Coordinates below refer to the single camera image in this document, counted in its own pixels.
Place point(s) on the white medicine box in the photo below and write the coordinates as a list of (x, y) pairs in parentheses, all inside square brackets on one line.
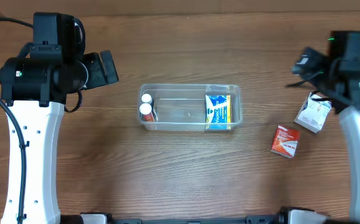
[(313, 113)]

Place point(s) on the clear plastic container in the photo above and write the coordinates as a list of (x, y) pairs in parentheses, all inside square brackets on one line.
[(181, 107)]

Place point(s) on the dark bottle white cap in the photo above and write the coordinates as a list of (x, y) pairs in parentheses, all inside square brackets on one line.
[(147, 98)]

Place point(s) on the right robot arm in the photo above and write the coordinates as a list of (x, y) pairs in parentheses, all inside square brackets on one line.
[(337, 77)]

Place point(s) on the blue yellow VapoDrops box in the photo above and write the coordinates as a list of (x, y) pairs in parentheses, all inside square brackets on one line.
[(218, 112)]

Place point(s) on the orange tube white cap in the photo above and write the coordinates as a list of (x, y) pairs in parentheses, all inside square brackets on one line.
[(146, 112)]

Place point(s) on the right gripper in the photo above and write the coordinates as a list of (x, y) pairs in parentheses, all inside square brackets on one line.
[(304, 64)]

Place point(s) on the red orange small box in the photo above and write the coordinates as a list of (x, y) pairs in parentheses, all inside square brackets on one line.
[(285, 141)]

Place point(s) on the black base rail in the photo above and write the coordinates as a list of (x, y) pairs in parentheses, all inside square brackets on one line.
[(285, 215)]

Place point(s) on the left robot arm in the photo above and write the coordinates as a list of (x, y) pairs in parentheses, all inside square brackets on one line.
[(34, 90)]

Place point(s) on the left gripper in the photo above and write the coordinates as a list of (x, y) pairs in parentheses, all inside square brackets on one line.
[(108, 69)]

